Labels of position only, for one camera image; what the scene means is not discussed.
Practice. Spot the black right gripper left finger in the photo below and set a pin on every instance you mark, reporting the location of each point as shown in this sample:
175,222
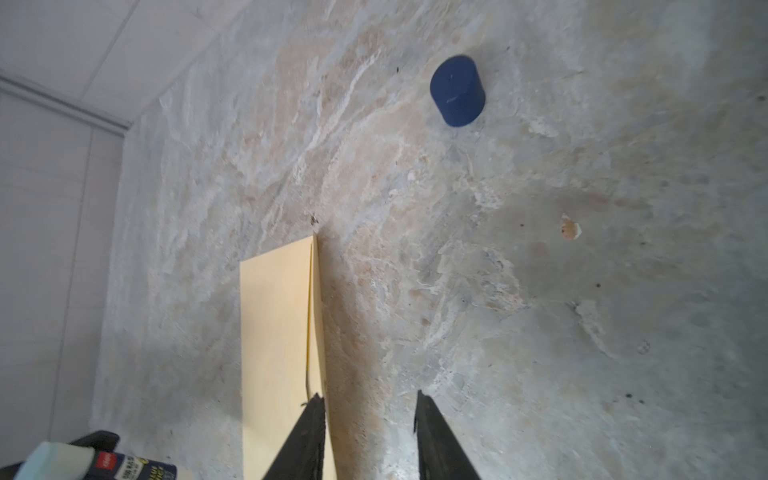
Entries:
302,454

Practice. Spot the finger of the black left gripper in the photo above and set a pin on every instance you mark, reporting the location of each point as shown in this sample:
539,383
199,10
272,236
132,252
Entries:
56,460

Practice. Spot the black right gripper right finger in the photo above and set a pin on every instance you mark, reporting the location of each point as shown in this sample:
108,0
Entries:
440,456

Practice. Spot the blue glue stick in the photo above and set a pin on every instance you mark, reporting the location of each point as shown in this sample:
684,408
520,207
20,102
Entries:
108,466

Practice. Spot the yellow paper envelope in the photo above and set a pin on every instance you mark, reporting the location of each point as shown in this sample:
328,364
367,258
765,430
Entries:
282,345

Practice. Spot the dark blue glue cap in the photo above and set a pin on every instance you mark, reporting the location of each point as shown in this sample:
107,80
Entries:
457,91

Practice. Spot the aluminium corner post left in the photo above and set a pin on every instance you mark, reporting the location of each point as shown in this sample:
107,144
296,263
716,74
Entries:
32,93

